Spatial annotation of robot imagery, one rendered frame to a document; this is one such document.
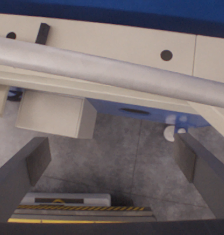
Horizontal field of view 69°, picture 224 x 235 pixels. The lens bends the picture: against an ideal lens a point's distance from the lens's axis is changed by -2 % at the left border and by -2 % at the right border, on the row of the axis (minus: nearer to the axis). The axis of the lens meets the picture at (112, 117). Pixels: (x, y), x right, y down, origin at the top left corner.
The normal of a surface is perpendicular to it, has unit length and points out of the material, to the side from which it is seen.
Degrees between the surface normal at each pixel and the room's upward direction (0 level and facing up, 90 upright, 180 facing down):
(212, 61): 0
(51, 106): 0
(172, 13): 90
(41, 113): 0
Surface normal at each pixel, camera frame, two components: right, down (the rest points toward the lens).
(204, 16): -0.17, 0.98
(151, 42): -0.06, -0.14
